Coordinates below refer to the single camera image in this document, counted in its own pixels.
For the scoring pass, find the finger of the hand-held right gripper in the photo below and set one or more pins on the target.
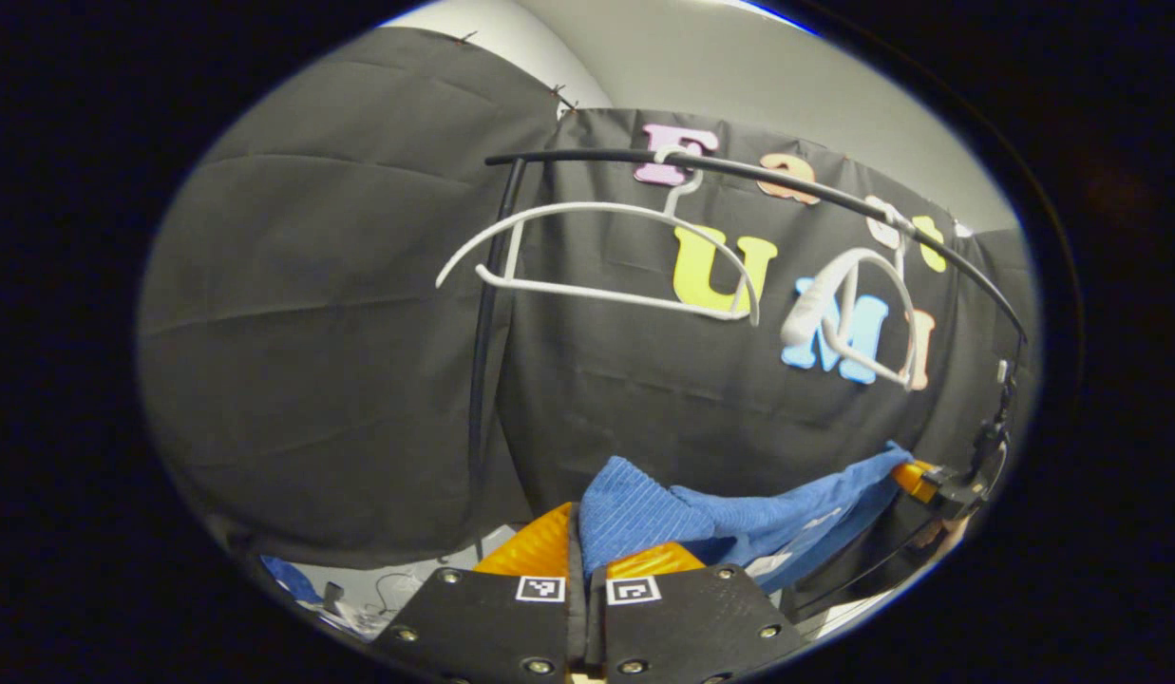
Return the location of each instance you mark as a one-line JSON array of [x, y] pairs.
[[915, 480]]

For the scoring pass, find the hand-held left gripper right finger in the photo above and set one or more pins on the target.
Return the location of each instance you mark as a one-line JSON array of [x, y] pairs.
[[691, 622]]

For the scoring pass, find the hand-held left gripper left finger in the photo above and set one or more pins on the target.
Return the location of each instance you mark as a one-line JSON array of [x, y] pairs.
[[483, 622]]

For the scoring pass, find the white clothes hanger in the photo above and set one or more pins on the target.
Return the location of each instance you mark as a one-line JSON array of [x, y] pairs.
[[549, 285], [813, 306]]

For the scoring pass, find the black clothes rack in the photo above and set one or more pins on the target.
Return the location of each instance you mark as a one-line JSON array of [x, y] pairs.
[[476, 399]]

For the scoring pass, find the blue cloth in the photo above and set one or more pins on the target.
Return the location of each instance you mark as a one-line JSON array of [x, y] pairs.
[[288, 575]]

